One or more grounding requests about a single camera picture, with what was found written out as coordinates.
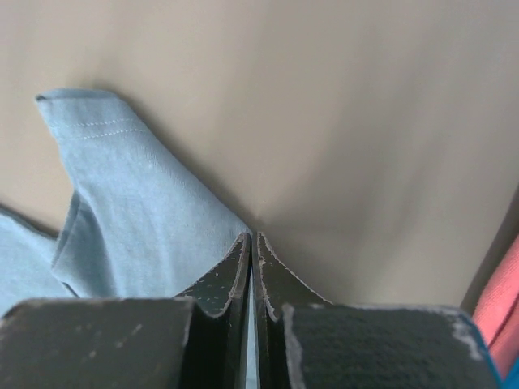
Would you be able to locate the folded pink t shirt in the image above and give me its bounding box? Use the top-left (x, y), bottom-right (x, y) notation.
top-left (471, 234), bottom-right (519, 382)

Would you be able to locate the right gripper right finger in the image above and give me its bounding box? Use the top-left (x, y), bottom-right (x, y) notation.
top-left (251, 233), bottom-right (502, 388)

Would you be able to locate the grey-blue t shirt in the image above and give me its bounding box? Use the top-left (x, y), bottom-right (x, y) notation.
top-left (1, 88), bottom-right (247, 310)

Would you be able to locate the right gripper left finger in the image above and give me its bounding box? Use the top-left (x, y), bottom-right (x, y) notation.
top-left (1, 233), bottom-right (251, 388)

